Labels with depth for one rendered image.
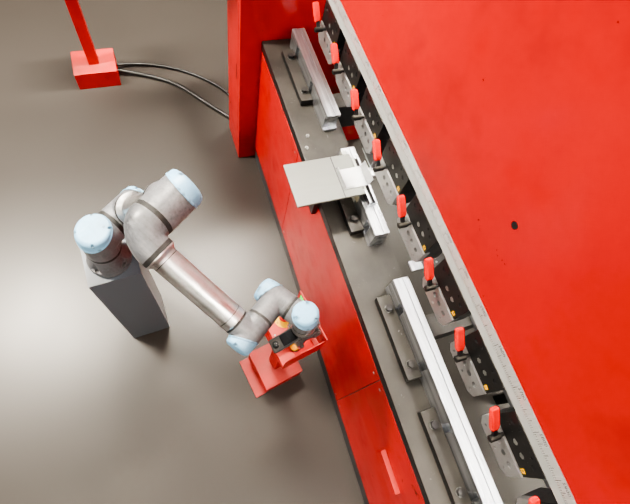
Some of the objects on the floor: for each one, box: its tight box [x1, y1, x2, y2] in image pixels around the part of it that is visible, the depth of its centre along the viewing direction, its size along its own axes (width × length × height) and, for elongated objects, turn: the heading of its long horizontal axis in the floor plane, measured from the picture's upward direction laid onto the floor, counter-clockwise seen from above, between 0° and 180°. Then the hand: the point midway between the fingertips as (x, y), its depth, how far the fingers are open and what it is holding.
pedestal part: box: [239, 343, 302, 398], centre depth 222 cm, size 20×25×12 cm
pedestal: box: [65, 0, 121, 89], centre depth 248 cm, size 20×25×83 cm
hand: (293, 340), depth 151 cm, fingers closed
